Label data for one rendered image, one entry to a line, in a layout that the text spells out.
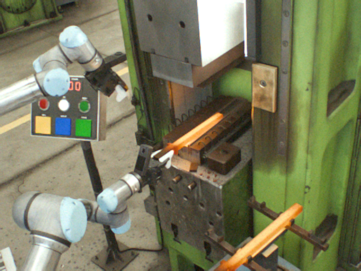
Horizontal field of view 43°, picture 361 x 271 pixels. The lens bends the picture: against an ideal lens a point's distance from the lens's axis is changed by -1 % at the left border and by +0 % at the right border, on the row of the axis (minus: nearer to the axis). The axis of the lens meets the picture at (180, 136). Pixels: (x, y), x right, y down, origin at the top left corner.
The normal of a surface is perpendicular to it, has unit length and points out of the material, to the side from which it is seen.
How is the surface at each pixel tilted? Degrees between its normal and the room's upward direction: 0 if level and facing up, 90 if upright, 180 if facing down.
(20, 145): 0
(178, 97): 90
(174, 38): 90
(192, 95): 90
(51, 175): 0
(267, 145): 90
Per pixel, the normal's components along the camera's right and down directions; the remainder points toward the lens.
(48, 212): -0.25, -0.48
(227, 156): -0.10, -0.82
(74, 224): 0.96, 0.01
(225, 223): 0.76, 0.30
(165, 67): -0.64, 0.48
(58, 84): 0.30, 0.51
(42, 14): 0.60, 0.41
